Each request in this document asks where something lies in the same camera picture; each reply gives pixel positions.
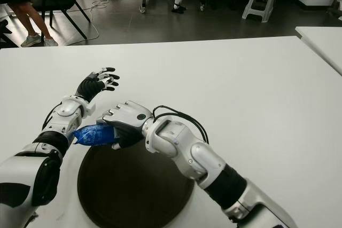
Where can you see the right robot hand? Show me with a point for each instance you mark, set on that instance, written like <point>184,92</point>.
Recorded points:
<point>128,121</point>

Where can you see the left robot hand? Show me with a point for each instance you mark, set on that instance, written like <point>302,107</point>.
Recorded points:
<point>89,86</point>

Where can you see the blue Oreo packet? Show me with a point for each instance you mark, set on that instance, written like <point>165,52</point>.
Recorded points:
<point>93,134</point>

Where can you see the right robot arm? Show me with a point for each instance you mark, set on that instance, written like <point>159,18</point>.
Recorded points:
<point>192,153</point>

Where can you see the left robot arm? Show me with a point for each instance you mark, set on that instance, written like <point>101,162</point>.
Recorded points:
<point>16,169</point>

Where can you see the round dark brown tray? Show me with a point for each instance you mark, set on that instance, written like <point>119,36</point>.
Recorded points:
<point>133,185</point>

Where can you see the black chair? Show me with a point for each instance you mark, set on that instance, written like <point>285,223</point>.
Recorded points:
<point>54,1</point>

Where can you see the neighbouring white table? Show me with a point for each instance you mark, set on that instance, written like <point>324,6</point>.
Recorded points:
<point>323,41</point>

